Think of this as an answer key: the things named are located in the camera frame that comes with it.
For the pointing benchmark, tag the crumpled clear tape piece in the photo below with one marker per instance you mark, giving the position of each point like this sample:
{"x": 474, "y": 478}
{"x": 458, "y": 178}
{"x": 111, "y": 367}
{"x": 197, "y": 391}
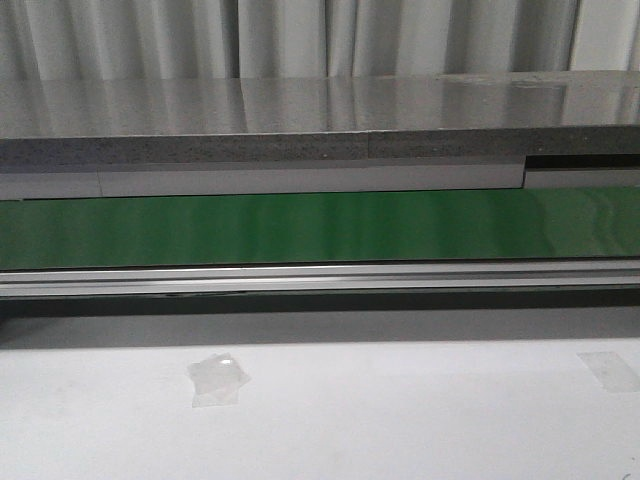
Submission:
{"x": 217, "y": 381}

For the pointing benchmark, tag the green conveyor belt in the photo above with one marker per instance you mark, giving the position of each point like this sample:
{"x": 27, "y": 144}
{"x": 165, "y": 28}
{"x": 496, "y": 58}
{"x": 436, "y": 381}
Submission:
{"x": 320, "y": 228}

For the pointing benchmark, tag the grey stone countertop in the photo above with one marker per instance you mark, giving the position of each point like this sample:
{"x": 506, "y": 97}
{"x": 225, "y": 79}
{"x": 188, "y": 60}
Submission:
{"x": 135, "y": 138}

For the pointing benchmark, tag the flat clear tape strip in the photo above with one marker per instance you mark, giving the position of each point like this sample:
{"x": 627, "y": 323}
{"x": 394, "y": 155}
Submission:
{"x": 611, "y": 371}

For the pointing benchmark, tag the white pleated curtain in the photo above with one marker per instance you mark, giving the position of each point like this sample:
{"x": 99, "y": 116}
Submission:
{"x": 109, "y": 40}

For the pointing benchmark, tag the aluminium conveyor side rail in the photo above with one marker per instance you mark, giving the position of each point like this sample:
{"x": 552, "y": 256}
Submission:
{"x": 337, "y": 277}

